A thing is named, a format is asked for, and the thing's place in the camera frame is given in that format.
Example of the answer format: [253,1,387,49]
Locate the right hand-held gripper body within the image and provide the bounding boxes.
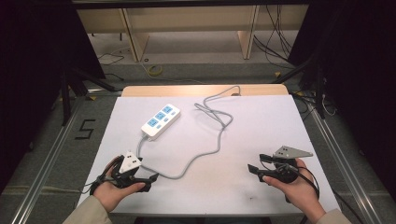
[269,145,314,185]

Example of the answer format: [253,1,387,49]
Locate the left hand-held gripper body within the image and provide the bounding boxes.
[110,151,150,189]

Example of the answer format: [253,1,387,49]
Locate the person's right hand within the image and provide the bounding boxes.
[262,158,327,223]

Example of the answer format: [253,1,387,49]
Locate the person's left hand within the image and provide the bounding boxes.
[92,157,147,214]

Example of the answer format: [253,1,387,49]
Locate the white table mat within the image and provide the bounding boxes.
[77,94,341,217]

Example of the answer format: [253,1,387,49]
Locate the white power strip blue sockets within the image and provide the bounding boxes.
[140,103,182,142]

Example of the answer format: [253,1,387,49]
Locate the black metal stand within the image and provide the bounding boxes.
[60,64,123,127]
[273,54,327,119]

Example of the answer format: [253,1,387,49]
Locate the light wooden table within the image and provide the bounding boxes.
[120,83,290,98]

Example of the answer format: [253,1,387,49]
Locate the yellow tape roll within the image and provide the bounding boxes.
[147,63,163,78]

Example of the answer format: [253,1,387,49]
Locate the black curtain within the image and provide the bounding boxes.
[288,0,396,202]
[0,0,106,194]

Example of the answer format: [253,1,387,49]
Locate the beige wooden desk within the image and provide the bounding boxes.
[76,4,310,63]

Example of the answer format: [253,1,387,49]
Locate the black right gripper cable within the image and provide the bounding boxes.
[278,162,321,203]

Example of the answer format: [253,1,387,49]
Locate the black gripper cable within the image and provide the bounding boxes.
[278,162,321,203]
[81,154,125,196]

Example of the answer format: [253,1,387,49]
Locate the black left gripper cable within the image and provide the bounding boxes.
[81,154,125,196]

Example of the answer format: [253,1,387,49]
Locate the grey power strip cable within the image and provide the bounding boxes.
[135,85,243,181]

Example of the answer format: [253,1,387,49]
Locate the aluminium floor rail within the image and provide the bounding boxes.
[9,95,87,224]
[307,101,385,224]

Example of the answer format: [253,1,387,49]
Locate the white thin cable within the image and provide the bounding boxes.
[320,92,338,118]

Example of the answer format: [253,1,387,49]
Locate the black floor cable bundle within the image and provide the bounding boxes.
[252,4,296,70]

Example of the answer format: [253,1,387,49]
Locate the thin black floor cable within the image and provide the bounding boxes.
[97,51,125,82]

